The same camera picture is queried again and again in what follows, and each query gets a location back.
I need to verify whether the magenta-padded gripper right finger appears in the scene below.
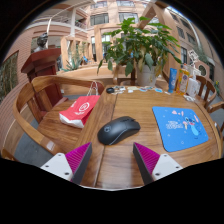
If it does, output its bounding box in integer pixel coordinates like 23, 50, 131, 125
132, 142, 184, 186

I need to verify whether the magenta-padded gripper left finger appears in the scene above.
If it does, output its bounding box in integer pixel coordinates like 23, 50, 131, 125
39, 142, 93, 186

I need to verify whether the black computer mouse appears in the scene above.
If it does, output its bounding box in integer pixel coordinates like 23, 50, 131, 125
97, 115, 142, 146

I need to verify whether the blue cartoon-print mouse pad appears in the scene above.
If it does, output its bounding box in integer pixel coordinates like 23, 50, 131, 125
152, 106, 210, 153

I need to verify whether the red paper shopping bag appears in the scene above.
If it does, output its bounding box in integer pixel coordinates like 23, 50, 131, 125
58, 80, 101, 129

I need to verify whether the small white packet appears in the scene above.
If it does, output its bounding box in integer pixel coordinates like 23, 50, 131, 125
183, 94, 196, 102

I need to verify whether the white pump bottle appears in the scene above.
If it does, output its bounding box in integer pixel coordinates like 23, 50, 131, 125
186, 73, 201, 98

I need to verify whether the orange bottle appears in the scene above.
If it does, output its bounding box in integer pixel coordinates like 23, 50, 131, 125
176, 64, 191, 96

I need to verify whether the blue tube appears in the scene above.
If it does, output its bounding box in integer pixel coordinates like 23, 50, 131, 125
168, 67, 178, 94

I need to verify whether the agave plant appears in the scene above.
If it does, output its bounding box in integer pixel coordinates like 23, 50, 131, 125
61, 56, 83, 73

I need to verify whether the white geometric sculpture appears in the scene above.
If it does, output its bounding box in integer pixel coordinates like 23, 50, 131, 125
187, 49, 201, 68

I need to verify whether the grey bust statue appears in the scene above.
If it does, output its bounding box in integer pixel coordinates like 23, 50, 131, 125
33, 32, 49, 53

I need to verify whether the green plant in white pot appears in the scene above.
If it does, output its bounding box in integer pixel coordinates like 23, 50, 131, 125
97, 16, 184, 88

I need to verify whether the dark red wooden pedestal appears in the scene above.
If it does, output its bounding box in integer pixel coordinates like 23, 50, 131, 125
20, 48, 64, 113

